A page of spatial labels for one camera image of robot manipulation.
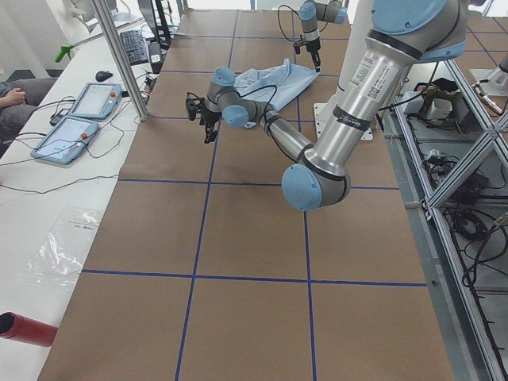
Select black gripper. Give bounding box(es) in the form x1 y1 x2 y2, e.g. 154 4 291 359
185 92 219 144
292 37 321 72

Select light blue striped shirt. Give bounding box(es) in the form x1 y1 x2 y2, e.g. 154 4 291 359
235 58 319 111

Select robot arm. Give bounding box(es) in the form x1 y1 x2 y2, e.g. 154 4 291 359
186 1 468 211
292 1 348 72

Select black keyboard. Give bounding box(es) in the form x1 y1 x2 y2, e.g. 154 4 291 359
119 30 148 66

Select upper teach pendant tablet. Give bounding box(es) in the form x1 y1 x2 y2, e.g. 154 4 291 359
67 83 122 121

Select teach pendant tablet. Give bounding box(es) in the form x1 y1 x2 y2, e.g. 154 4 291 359
67 83 122 121
30 116 99 165

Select black computer mouse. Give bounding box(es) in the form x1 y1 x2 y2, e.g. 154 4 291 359
95 71 114 83

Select lower teach pendant tablet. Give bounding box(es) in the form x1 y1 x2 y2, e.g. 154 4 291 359
30 116 99 165

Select seated person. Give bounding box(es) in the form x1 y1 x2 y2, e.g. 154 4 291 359
1 77 57 155

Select clear plastic bag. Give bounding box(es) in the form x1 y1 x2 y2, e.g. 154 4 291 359
19 206 104 291

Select red cylinder bottle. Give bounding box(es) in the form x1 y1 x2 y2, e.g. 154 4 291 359
1 312 58 347

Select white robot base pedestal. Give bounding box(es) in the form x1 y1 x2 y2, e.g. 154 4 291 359
313 0 376 141

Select aluminium frame post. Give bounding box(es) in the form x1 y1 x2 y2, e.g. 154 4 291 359
90 0 149 121

